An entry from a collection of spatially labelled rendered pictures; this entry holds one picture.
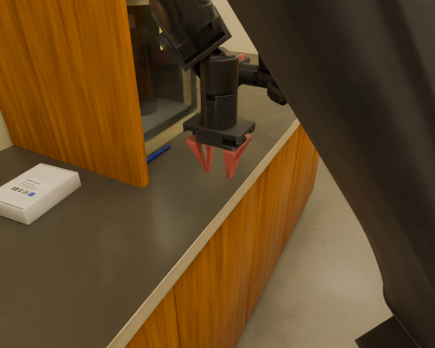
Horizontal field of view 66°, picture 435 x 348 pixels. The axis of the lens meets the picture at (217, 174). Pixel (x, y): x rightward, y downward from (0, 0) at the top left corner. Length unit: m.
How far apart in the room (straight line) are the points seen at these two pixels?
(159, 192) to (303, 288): 1.20
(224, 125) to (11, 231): 0.50
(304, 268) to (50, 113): 1.48
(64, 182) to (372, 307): 1.52
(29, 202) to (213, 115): 0.46
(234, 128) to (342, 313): 1.41
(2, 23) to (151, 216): 0.56
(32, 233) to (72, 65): 0.36
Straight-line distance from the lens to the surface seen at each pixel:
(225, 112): 0.50
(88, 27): 0.75
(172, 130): 1.05
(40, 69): 0.91
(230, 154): 0.51
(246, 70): 0.93
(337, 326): 1.76
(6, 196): 0.85
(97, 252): 0.69
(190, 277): 0.79
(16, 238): 0.79
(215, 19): 0.45
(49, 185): 0.84
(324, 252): 2.06
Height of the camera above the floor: 1.40
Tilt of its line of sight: 32 degrees down
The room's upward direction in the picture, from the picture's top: straight up
